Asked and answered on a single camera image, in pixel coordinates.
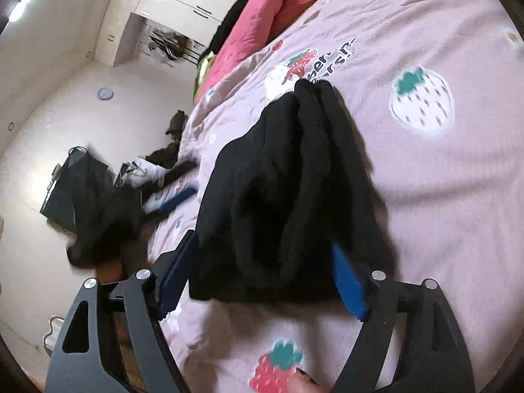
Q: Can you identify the white door with hangers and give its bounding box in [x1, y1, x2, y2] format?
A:
[137, 14, 205, 65]

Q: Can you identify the pink quilt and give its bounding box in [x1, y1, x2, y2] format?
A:
[196, 0, 357, 99]

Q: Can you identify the black wall television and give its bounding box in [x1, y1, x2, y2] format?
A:
[40, 146, 93, 224]

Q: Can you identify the green blanket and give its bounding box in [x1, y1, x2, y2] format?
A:
[192, 51, 217, 99]

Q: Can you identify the person's right hand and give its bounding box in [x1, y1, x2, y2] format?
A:
[287, 368, 332, 393]

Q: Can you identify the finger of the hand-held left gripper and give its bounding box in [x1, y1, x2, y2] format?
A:
[141, 186, 198, 224]
[141, 161, 198, 198]

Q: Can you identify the black sweater with orange cuffs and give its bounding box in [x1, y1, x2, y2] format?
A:
[188, 79, 398, 304]

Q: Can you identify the bright ceiling light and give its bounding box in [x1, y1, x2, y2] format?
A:
[6, 0, 39, 23]

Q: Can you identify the pink strawberry printed bedsheet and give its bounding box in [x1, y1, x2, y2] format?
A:
[149, 0, 524, 393]

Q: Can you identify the pile of dark clothes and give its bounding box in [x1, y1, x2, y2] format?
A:
[145, 108, 190, 169]

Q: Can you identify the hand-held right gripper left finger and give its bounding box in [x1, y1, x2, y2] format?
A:
[43, 229, 201, 393]

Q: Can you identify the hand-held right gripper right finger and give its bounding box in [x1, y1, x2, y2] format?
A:
[329, 243, 477, 393]

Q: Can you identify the white drawer cabinet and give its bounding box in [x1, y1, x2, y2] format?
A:
[115, 156, 197, 214]

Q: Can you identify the white wardrobe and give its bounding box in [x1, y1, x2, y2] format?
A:
[94, 0, 295, 68]

